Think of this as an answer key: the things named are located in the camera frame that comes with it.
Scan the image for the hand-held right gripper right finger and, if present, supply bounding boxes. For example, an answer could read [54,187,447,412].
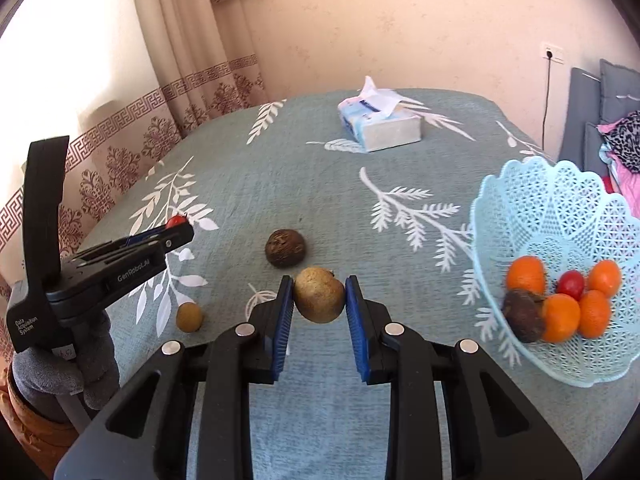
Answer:
[345,275,583,480]

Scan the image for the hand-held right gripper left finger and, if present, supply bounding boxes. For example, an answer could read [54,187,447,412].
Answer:
[54,275,295,480]

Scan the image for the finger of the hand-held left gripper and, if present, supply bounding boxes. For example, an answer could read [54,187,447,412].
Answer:
[125,226,173,242]
[120,223,196,263]

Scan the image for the large brownish green fruit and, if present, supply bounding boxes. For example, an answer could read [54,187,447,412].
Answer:
[293,266,347,323]

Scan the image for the dark brown round fruit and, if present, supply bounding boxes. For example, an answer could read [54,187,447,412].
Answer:
[265,229,307,270]
[501,289,547,344]

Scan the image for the large orange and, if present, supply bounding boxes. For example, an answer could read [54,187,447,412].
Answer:
[541,293,582,343]
[506,255,547,295]

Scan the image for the light blue plastic basket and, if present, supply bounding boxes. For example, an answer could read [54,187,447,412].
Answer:
[470,156,640,387]

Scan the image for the small tangerine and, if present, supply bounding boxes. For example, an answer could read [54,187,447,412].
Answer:
[586,259,622,297]
[577,290,612,339]

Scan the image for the person's left forearm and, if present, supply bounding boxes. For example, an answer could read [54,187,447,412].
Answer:
[0,365,79,467]

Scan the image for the person's left hand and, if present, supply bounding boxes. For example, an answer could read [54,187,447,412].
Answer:
[10,310,121,423]

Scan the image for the small brownish green fruit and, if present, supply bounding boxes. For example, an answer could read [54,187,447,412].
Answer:
[175,302,205,333]

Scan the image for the grey-green leaf print tablecloth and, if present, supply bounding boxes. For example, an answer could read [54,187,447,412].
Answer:
[65,89,640,480]

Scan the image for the beige patterned curtain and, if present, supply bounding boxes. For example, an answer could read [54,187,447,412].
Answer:
[0,0,281,311]

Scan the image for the white and blue tissue pack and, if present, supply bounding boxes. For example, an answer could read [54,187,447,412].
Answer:
[336,76,422,153]

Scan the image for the pink cloth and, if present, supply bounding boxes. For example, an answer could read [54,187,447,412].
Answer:
[597,121,640,207]

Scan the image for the grey cushion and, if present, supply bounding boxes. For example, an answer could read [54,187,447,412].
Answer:
[598,58,640,126]
[557,66,604,177]

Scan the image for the leopard print cloth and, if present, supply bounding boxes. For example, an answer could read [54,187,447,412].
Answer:
[597,110,640,176]

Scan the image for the black power cable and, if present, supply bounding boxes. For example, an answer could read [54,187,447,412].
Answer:
[541,52,554,149]

